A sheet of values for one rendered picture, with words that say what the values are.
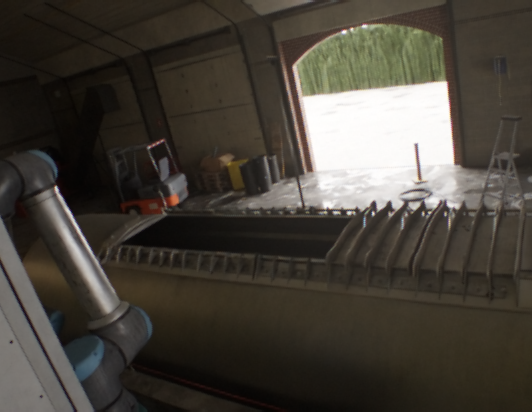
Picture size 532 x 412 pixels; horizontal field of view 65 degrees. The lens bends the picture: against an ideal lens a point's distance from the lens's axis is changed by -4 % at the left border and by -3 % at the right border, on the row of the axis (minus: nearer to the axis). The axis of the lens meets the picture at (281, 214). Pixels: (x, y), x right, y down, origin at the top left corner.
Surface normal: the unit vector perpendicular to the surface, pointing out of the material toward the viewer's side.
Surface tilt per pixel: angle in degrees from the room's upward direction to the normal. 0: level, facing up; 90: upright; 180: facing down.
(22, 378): 90
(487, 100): 90
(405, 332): 45
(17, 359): 90
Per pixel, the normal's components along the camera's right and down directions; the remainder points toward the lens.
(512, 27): -0.49, 0.40
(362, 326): -0.50, -0.36
